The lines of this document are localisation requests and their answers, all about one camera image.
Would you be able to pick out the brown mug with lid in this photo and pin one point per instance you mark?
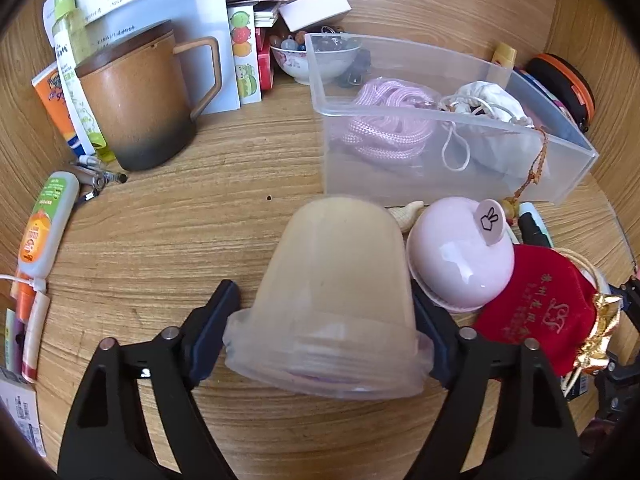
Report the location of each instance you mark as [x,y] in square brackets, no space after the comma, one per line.
[135,105]

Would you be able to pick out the beige seashell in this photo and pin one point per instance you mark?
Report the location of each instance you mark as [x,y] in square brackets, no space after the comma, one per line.
[402,215]

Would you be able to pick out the red book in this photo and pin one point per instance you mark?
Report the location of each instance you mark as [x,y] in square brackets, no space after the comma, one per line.
[265,60]

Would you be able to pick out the white ceramic bowl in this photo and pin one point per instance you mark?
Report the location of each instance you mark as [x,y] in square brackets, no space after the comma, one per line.
[300,67]

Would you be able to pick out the dark brown small object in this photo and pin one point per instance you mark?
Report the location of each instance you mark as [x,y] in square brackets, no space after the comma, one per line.
[357,67]

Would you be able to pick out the orange and blue sunscreen tube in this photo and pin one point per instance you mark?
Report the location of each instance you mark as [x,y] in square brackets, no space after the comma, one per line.
[52,100]

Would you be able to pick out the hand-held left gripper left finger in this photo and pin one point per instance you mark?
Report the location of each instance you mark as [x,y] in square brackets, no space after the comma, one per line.
[216,332]

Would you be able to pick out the pink round case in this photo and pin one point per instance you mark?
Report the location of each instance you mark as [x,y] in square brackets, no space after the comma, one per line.
[450,260]

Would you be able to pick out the small metal tools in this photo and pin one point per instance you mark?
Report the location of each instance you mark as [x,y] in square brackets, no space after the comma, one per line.
[100,176]

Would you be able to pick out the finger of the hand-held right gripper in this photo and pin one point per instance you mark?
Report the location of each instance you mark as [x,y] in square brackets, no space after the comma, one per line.
[630,307]
[617,395]

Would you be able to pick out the green cap tube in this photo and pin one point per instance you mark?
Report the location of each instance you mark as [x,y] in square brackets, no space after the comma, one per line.
[67,35]

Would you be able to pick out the pile of assorted beads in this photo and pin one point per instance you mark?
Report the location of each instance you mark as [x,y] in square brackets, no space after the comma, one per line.
[292,44]

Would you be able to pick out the white paper sheet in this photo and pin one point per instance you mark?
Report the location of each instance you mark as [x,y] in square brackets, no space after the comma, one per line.
[210,15]

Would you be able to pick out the clear plastic box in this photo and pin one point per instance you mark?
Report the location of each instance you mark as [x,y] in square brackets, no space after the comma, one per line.
[340,160]

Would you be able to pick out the red velvet pouch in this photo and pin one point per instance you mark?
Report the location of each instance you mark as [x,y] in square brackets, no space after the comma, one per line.
[530,305]

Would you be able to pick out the fruit sticker sheet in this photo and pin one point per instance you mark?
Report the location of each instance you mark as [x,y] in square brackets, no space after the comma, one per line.
[242,60]

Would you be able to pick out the translucent plastic cup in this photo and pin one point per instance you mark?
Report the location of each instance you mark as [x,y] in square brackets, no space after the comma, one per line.
[330,285]

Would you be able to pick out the black and white marker pen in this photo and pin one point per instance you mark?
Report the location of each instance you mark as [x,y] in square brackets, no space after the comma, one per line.
[535,225]

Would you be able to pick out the black and orange zip case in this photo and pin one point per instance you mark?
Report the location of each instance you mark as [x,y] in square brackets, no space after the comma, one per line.
[565,85]

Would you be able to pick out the white and orange slim tube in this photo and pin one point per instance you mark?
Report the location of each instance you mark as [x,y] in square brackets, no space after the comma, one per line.
[36,335]

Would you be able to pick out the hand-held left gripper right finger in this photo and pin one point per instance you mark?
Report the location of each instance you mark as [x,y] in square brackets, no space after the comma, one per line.
[436,342]

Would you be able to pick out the small yellow bottle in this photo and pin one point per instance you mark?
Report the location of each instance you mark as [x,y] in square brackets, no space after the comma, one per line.
[504,55]

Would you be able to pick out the small white box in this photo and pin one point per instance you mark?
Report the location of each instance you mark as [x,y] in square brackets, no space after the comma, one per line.
[315,7]

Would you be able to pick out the white labelled packet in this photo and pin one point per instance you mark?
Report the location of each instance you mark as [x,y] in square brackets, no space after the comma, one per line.
[20,410]

